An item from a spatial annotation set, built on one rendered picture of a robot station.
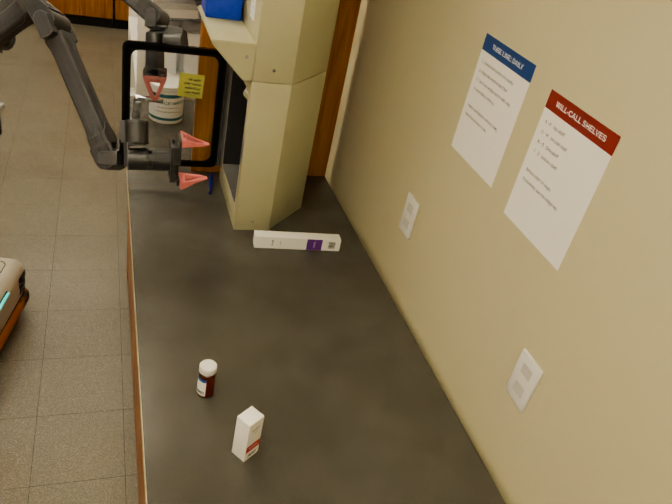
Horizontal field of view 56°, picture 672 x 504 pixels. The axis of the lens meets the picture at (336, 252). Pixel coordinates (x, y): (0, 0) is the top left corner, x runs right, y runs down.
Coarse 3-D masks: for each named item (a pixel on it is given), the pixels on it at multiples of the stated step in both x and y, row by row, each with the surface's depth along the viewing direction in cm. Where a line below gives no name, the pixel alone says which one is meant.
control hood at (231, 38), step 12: (204, 24) 173; (216, 24) 172; (228, 24) 175; (240, 24) 177; (216, 36) 163; (228, 36) 165; (240, 36) 167; (216, 48) 163; (228, 48) 163; (240, 48) 164; (252, 48) 165; (228, 60) 165; (240, 60) 166; (252, 60) 167; (240, 72) 168; (252, 72) 169
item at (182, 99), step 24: (144, 72) 191; (168, 72) 193; (192, 72) 195; (216, 72) 197; (144, 96) 195; (168, 96) 197; (192, 96) 199; (168, 120) 201; (192, 120) 204; (168, 144) 206
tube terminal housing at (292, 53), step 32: (256, 0) 165; (288, 0) 160; (320, 0) 168; (256, 32) 165; (288, 32) 165; (320, 32) 176; (256, 64) 168; (288, 64) 170; (320, 64) 184; (256, 96) 173; (288, 96) 175; (320, 96) 192; (256, 128) 178; (288, 128) 182; (256, 160) 184; (288, 160) 191; (224, 192) 210; (256, 192) 190; (288, 192) 201; (256, 224) 197
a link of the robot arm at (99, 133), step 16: (48, 16) 161; (48, 32) 160; (64, 32) 163; (64, 48) 163; (64, 64) 163; (80, 64) 165; (64, 80) 164; (80, 80) 163; (80, 96) 163; (96, 96) 166; (80, 112) 164; (96, 112) 163; (96, 128) 163; (96, 144) 163; (112, 144) 166; (96, 160) 163
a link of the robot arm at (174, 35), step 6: (150, 12) 194; (156, 12) 194; (150, 18) 194; (156, 18) 194; (150, 24) 194; (168, 30) 195; (174, 30) 195; (180, 30) 195; (168, 36) 195; (174, 36) 194; (180, 36) 194; (186, 36) 198; (168, 42) 195; (174, 42) 194; (180, 42) 194; (186, 42) 198
